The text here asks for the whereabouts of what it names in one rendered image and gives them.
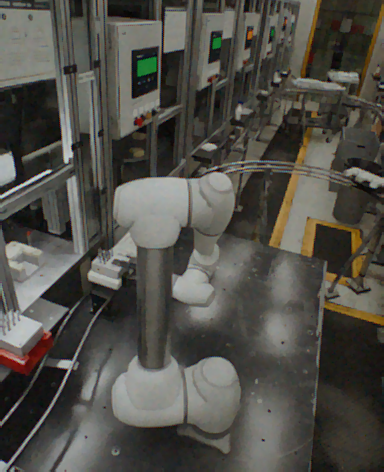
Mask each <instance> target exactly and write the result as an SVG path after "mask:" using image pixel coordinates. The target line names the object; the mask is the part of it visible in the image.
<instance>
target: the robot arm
mask: <svg viewBox="0 0 384 472"><path fill-rule="evenodd" d="M233 209H234V193H233V187H232V184H231V180H230V178H229V177H228V176H225V175H224V174H221V173H216V172H214V173H209V174H206V175H204V176H202V177H201V178H194V179H182V178H175V177H151V178H141V179H136V180H132V182H129V183H127V184H125V185H123V186H121V187H118V188H116V191H115V199H114V210H113V217H114V219H115V220H116V223H117V224H118V225H120V226H121V227H123V228H128V229H129V232H130V236H131V239H132V241H134V243H135V244H136V245H137V260H136V259H132V258H130V259H129V260H128V261H126V260H121V259H116V258H114V259H113V260H112V261H111V262H112V264H113V265H116V266H120V267H123V268H127V267H128V268H130V269H133V270H134V271H136V272H137V275H129V272H125V273H124V274H123V275H122V277H121V278H124V279H126V280H125V281H126V282H127V281H128V284H130V285H134V286H137V356H136V357H135V358H134V359H133V360H132V361H131V363H130V365H128V370H127V373H123V374H121V375H120V376H119V377H118V379H117V380H116V382H115V384H114V387H112V397H113V410H114V415H115V416H116V417H117V418H118V419H119V420H120V421H122V423H124V424H128V425H130V426H135V427H164V426H173V425H178V424H180V425H179V426H178V428H177V433H178V435H180V436H187V437H190V438H192V439H195V441H197V442H199V443H202V444H205V445H207V446H209V447H212V448H214V449H216V450H219V451H220V452H221V453H222V454H223V455H228V454H229V453H230V449H231V447H230V441H231V437H233V433H234V429H235V426H236V422H237V417H238V415H239V413H240V412H241V409H242V406H241V404H240V394H241V389H240V385H239V379H238V376H237V373H236V370H235V368H234V367H233V364H232V363H231V362H230V361H227V360H226V359H224V358H221V357H210V358H206V359H203V360H201V361H199V362H198V363H197V364H195V366H192V367H189V368H187V369H183V370H179V369H178V363H177V361H176V360H175V358H174V357H173V356H171V355H170V343H171V300H172V297H174V298H176V299H178V300H179V301H181V302H183V303H187V305H190V306H194V307H201V308H207V307H209V306H210V305H211V302H212V300H214V298H215V294H216V291H215V288H214V287H212V286H211V285H210V284H209V283H208V282H209V279H210V277H211V275H212V273H214V271H215V269H216V267H217V264H218V260H219V247H218V245H217V244H216V242H217V240H218V239H219V237H220V236H221V234H222V233H223V231H224V229H225V227H227V226H228V224H229V221H230V219H231V216H232V213H233ZM181 227H191V228H194V246H195V249H194V251H193V253H192V255H191V258H190V263H189V266H188V269H187V271H185V273H184V274H183V275H182V277H180V275H177V274H174V273H172V257H174V244H175V243H176V241H177V239H178V237H179V233H180V230H181Z"/></svg>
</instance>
